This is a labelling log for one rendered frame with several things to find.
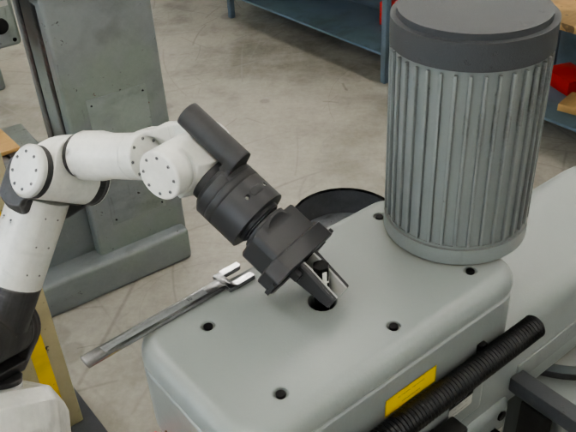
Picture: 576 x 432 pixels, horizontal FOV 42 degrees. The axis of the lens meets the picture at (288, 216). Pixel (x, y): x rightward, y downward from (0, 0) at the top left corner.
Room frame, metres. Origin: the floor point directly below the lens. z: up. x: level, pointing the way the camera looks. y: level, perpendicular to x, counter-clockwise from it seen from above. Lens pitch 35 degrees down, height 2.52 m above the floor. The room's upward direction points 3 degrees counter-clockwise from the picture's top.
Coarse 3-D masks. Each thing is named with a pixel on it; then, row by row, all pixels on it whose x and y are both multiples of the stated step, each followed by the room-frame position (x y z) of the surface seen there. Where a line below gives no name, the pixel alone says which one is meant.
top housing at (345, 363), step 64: (384, 256) 0.80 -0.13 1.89; (192, 320) 0.69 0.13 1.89; (256, 320) 0.69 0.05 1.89; (320, 320) 0.68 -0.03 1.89; (384, 320) 0.67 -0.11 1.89; (448, 320) 0.68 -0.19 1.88; (192, 384) 0.59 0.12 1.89; (256, 384) 0.58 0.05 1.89; (320, 384) 0.58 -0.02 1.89; (384, 384) 0.60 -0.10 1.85
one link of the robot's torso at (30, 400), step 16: (0, 384) 0.80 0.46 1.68; (16, 384) 0.82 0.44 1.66; (32, 384) 0.84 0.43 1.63; (0, 400) 0.78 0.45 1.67; (16, 400) 0.78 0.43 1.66; (32, 400) 0.79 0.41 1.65; (48, 400) 0.80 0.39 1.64; (0, 416) 0.75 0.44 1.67; (16, 416) 0.76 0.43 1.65; (32, 416) 0.77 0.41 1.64; (48, 416) 0.78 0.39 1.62; (64, 416) 0.81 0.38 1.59
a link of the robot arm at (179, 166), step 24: (192, 120) 0.82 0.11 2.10; (168, 144) 0.81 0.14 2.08; (192, 144) 0.82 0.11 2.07; (216, 144) 0.79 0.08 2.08; (240, 144) 0.80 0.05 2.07; (144, 168) 0.80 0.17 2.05; (168, 168) 0.77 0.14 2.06; (192, 168) 0.79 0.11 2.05; (216, 168) 0.80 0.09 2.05; (240, 168) 0.79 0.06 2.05; (168, 192) 0.77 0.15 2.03; (192, 192) 0.80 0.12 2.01; (216, 192) 0.76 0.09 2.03
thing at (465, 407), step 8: (472, 392) 0.72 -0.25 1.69; (480, 392) 0.74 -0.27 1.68; (464, 400) 0.71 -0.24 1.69; (472, 400) 0.73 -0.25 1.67; (480, 400) 0.74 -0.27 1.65; (456, 408) 0.70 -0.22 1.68; (464, 408) 0.71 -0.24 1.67; (472, 408) 0.73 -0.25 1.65; (440, 416) 0.68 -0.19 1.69; (448, 416) 0.69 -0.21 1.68; (456, 416) 0.71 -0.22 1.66; (464, 416) 0.72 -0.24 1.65; (432, 424) 0.67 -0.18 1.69; (440, 424) 0.68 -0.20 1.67
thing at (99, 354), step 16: (224, 272) 0.78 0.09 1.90; (208, 288) 0.74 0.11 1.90; (224, 288) 0.75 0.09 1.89; (176, 304) 0.72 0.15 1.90; (192, 304) 0.71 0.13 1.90; (160, 320) 0.69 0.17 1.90; (128, 336) 0.66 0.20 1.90; (144, 336) 0.67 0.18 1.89; (96, 352) 0.64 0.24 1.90; (112, 352) 0.64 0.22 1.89
